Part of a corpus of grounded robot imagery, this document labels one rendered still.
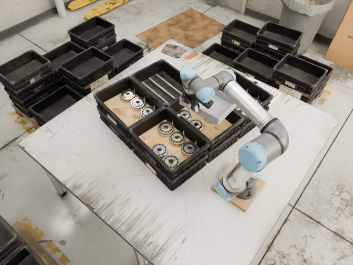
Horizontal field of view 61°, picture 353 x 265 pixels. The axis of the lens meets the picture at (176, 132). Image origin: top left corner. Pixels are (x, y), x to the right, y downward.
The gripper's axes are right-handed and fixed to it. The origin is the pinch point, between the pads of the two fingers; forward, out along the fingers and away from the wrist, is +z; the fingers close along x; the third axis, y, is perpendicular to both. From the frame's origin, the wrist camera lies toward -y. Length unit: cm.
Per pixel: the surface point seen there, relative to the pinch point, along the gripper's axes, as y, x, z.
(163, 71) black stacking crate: 55, -31, 35
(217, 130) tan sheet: -7.8, -5.6, 27.5
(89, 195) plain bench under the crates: 32, 72, 17
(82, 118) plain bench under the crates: 80, 33, 29
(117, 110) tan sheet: 56, 17, 20
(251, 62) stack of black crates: 25, -122, 110
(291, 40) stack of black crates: 3, -167, 111
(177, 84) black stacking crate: 38, -26, 33
